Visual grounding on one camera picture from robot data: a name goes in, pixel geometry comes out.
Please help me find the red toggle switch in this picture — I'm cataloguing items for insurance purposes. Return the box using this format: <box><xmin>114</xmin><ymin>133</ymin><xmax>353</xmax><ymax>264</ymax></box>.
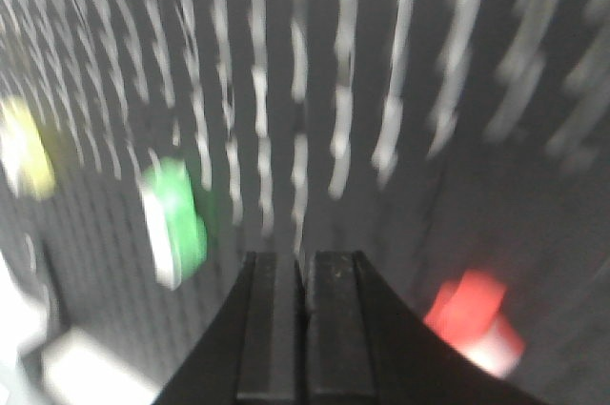
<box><xmin>423</xmin><ymin>270</ymin><xmax>525</xmax><ymax>378</ymax></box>

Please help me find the green toggle switch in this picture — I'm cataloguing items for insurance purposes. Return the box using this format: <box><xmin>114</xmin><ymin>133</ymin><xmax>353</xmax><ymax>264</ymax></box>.
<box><xmin>138</xmin><ymin>157</ymin><xmax>208</xmax><ymax>291</ymax></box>

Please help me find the black perforated pegboard panel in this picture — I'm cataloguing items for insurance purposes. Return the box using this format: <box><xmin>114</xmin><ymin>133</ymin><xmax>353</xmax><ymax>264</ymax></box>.
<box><xmin>1</xmin><ymin>0</ymin><xmax>609</xmax><ymax>404</ymax></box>

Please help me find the yellow toggle switch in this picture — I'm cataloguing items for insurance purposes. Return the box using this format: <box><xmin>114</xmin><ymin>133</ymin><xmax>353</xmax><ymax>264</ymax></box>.
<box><xmin>1</xmin><ymin>96</ymin><xmax>56</xmax><ymax>200</ymax></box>

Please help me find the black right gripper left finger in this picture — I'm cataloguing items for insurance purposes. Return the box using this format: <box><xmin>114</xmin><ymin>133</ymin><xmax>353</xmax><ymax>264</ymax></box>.
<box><xmin>155</xmin><ymin>253</ymin><xmax>305</xmax><ymax>404</ymax></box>

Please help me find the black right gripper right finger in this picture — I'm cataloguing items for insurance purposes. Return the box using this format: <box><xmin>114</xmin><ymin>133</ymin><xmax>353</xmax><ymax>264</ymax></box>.
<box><xmin>306</xmin><ymin>252</ymin><xmax>537</xmax><ymax>404</ymax></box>

